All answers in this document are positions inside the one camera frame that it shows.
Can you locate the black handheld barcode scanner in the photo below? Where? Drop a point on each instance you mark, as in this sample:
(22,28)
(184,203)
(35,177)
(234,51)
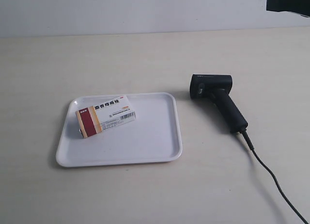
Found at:
(217,89)

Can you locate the white red medicine box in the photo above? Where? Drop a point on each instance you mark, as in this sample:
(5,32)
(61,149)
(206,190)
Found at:
(105,115)

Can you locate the white plastic tray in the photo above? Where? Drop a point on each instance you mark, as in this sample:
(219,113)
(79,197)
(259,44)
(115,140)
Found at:
(153,137)

